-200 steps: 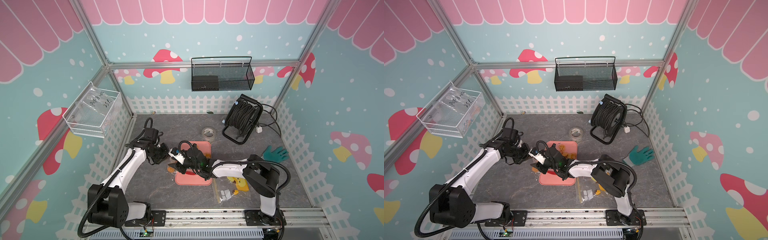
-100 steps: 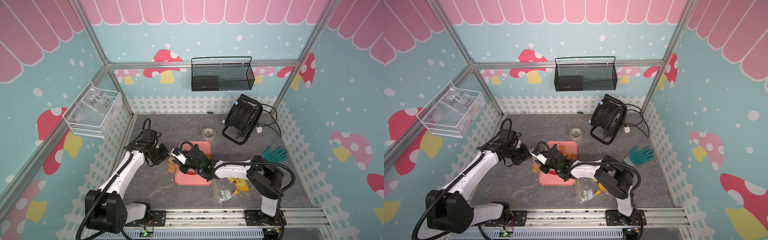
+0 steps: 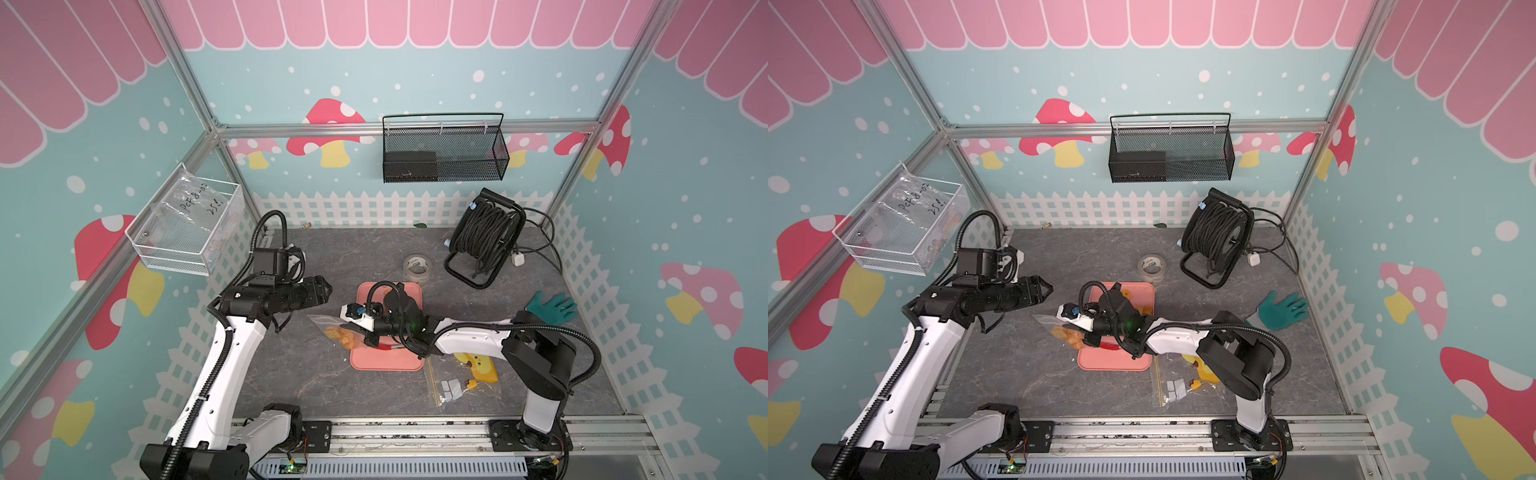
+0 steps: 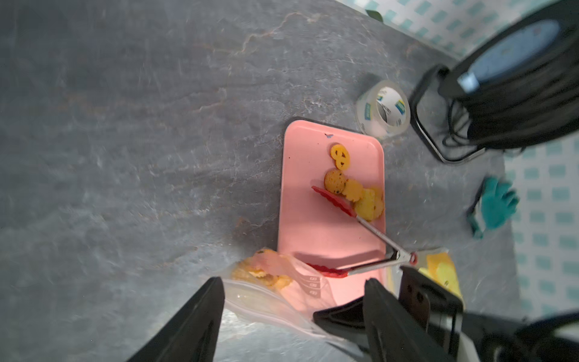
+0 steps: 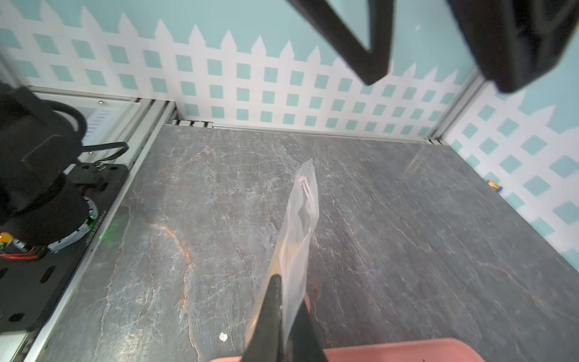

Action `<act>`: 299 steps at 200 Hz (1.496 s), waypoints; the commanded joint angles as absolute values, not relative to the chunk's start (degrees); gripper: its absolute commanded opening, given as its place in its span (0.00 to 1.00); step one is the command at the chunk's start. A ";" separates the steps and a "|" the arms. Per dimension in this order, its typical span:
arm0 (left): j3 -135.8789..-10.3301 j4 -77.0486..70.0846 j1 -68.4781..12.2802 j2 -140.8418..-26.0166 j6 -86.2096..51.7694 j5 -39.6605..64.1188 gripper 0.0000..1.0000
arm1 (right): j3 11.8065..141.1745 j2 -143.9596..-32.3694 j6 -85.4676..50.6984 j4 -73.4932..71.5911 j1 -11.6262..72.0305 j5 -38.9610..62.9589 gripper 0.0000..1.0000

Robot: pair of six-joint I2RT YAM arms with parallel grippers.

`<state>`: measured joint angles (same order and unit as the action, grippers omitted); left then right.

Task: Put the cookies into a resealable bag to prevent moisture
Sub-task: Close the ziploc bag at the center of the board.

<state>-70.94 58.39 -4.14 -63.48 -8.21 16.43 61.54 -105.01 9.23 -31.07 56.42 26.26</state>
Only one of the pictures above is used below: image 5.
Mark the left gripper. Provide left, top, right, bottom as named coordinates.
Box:
left=449, top=0, right=578, bottom=93

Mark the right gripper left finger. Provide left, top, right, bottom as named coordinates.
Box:
left=241, top=275, right=283, bottom=362

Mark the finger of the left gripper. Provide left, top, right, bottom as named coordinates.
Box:
left=284, top=0, right=395, bottom=86

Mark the clear resealable bag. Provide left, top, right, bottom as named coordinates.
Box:
left=245, top=159, right=319, bottom=344

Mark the pink tray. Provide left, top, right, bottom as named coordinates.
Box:
left=210, top=337, right=486, bottom=362

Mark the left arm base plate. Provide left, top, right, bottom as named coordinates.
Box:
left=1, top=164, right=129, bottom=333

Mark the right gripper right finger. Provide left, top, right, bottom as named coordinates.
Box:
left=284, top=300, right=328, bottom=362

